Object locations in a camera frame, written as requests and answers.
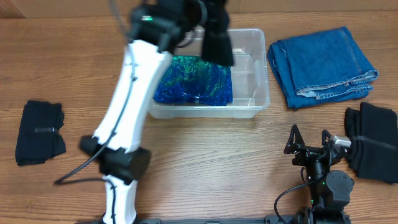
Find black cloth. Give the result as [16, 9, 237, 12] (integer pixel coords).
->
[200, 0, 234, 67]
[344, 102, 397, 184]
[15, 100, 66, 166]

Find blue green sequin cloth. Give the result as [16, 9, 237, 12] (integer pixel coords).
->
[154, 55, 233, 106]

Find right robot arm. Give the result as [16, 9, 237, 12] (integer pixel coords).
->
[281, 125, 354, 224]

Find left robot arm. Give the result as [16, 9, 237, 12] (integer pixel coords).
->
[80, 1, 212, 223]

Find folded blue denim jeans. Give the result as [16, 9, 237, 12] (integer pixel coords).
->
[267, 27, 379, 110]

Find clear plastic storage bin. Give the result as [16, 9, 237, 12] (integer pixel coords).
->
[149, 29, 270, 119]

